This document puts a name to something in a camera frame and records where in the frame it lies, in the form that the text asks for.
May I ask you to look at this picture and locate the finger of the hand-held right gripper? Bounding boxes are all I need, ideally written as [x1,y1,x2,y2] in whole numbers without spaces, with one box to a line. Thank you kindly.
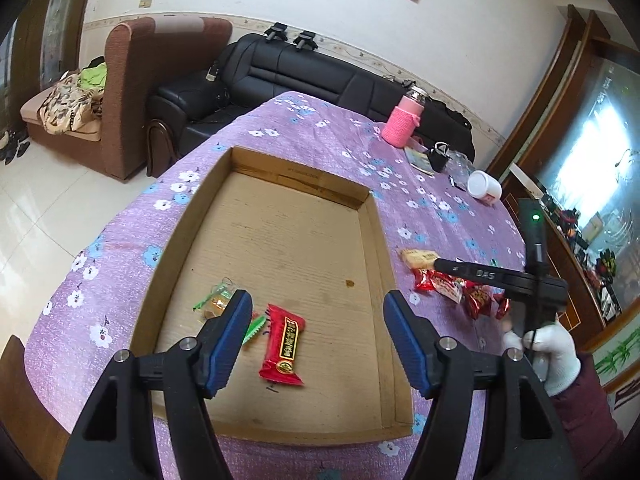
[434,258,527,287]

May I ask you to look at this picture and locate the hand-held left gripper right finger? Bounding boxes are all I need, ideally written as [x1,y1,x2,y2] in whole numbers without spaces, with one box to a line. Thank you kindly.
[383,290,583,480]

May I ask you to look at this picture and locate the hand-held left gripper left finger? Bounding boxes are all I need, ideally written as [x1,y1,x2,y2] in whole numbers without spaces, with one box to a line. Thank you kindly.
[57,289,253,480]

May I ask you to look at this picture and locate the green snack packet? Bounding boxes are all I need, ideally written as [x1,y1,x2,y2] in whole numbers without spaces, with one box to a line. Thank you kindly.
[241,312,269,346]

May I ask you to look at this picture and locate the red and white snack packet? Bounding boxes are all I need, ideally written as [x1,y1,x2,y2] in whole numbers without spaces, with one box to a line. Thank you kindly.
[435,274,466,304]

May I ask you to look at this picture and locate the clear green-edged pastry packet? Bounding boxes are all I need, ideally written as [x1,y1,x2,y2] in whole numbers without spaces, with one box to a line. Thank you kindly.
[194,284,237,322]

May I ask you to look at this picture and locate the beige cracker packet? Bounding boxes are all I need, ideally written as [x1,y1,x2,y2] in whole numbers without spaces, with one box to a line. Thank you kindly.
[401,248,441,271]

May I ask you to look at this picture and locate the red snack packet black label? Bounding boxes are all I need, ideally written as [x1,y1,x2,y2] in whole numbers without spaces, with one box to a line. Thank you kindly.
[258,303,307,387]

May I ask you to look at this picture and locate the cardboard box tray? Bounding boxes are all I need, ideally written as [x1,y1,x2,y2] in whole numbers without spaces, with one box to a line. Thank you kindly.
[129,146,415,448]

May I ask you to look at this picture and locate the person's right forearm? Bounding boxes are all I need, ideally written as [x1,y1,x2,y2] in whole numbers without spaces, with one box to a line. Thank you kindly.
[550,354,627,480]

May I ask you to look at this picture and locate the person's right hand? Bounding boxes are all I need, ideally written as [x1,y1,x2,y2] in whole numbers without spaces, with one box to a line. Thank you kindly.
[502,322,582,398]

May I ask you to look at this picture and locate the white plastic cup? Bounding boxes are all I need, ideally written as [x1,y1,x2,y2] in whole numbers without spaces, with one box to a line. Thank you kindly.
[467,170,503,206]

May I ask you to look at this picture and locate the clear plastic bag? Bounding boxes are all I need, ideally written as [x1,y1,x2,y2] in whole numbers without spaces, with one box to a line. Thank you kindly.
[446,149,474,177]

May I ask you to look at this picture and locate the small black pouch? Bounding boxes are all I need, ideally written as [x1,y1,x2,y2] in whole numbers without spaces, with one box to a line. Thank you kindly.
[425,141,451,172]

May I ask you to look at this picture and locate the wooden glass-fronted cabinet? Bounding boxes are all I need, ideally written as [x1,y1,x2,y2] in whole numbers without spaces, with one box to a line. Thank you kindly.
[487,5,640,411]

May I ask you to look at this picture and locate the black bag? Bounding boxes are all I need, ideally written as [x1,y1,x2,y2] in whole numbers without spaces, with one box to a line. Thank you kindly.
[427,99,474,133]

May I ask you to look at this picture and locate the pink knit-sleeved bottle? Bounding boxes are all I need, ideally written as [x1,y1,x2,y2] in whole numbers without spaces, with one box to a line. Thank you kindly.
[382,85,429,148]

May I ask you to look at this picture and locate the brown wooden chair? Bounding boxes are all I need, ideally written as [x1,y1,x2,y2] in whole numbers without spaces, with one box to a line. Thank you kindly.
[0,335,67,480]

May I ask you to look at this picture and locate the purple floral tablecloth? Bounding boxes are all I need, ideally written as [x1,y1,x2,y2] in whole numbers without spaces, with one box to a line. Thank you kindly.
[25,91,532,480]

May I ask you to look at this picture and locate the black leather sofa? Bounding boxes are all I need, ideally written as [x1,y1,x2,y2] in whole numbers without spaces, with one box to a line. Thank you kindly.
[147,33,475,162]

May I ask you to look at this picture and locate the brown fabric armchair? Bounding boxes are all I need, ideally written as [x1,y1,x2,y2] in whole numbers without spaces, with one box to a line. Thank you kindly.
[20,16,234,181]

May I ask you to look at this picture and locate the pile of clothes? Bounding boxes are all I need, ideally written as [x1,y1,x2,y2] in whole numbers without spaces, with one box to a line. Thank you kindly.
[40,57,109,135]

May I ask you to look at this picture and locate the pairs of dark shoes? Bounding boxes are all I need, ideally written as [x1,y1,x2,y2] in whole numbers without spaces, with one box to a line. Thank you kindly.
[0,129,32,166]

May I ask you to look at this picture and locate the wooden glass door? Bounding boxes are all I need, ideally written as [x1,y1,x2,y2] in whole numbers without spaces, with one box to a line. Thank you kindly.
[9,0,102,97]

